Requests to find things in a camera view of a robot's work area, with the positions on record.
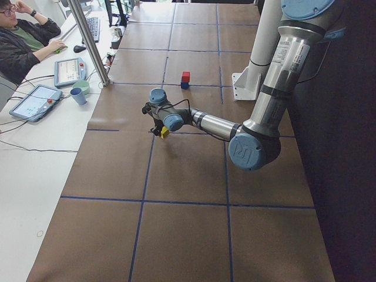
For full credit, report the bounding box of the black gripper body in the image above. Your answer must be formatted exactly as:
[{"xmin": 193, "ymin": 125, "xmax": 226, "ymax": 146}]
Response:
[{"xmin": 142, "ymin": 102, "xmax": 164, "ymax": 129}]

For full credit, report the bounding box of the yellow wooden block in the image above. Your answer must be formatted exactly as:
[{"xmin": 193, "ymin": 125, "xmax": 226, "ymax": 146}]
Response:
[{"xmin": 160, "ymin": 126, "xmax": 170, "ymax": 139}]

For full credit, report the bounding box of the blue wooden block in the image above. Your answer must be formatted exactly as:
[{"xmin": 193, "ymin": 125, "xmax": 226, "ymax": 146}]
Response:
[{"xmin": 180, "ymin": 82, "xmax": 189, "ymax": 89}]

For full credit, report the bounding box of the red wooden block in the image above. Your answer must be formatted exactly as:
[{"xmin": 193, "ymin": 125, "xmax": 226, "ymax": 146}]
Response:
[{"xmin": 181, "ymin": 71, "xmax": 190, "ymax": 83}]

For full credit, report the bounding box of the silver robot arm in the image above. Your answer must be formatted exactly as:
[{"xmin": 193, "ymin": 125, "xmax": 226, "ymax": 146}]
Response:
[{"xmin": 142, "ymin": 1, "xmax": 346, "ymax": 170}]

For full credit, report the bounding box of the blue plastic cup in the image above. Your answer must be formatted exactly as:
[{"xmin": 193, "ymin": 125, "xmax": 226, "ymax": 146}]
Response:
[{"xmin": 70, "ymin": 88, "xmax": 87, "ymax": 106}]

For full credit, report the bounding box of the metal cup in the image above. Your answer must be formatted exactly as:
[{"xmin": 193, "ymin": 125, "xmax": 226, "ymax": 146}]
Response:
[{"xmin": 114, "ymin": 28, "xmax": 123, "ymax": 38}]

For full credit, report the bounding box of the blue teach pendant far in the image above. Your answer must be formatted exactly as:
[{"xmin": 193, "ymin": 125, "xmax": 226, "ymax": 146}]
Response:
[{"xmin": 54, "ymin": 57, "xmax": 86, "ymax": 88}]

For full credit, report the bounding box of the blue teach pendant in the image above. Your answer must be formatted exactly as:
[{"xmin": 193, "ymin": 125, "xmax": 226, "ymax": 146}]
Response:
[
  {"xmin": 54, "ymin": 57, "xmax": 86, "ymax": 88},
  {"xmin": 9, "ymin": 85, "xmax": 62, "ymax": 122}
]

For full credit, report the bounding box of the black computer mouse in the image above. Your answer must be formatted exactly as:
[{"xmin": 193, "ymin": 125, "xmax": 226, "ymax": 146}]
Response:
[{"xmin": 73, "ymin": 45, "xmax": 86, "ymax": 53}]

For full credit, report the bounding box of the black keyboard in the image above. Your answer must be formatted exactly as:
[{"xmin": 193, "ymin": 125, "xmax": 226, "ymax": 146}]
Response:
[{"xmin": 86, "ymin": 17, "xmax": 100, "ymax": 43}]

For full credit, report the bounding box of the blue teach pendant near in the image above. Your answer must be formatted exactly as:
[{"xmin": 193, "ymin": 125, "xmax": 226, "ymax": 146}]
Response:
[{"xmin": 9, "ymin": 85, "xmax": 62, "ymax": 122}]

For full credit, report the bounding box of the seated person in jacket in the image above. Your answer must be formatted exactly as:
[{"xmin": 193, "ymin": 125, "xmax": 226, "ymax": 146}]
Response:
[{"xmin": 1, "ymin": 1, "xmax": 67, "ymax": 85}]

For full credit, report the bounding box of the aluminium frame post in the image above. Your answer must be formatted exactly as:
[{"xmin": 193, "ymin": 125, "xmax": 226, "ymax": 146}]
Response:
[{"xmin": 68, "ymin": 0, "xmax": 110, "ymax": 86}]

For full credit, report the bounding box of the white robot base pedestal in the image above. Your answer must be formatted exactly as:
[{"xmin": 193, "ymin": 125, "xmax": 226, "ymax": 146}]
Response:
[{"xmin": 232, "ymin": 0, "xmax": 282, "ymax": 100}]

